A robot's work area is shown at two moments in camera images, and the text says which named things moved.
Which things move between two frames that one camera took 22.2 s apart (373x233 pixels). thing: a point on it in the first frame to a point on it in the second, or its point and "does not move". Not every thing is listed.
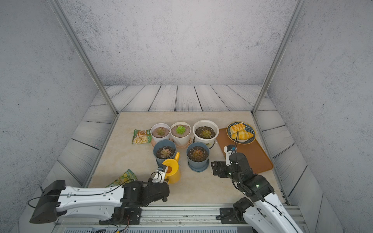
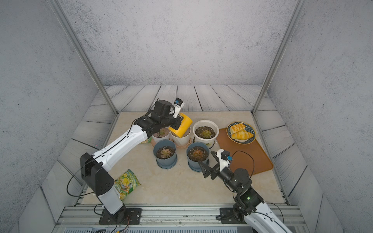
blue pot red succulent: (197, 156) does not move
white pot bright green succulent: (180, 132) does not move
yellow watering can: (173, 174) to (183, 127)
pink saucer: (183, 146) does not move
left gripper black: (151, 184) to (178, 121)
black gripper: (160, 175) to (178, 104)
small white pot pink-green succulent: (160, 131) does not move
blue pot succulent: (164, 150) does not move
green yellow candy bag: (128, 175) does not move
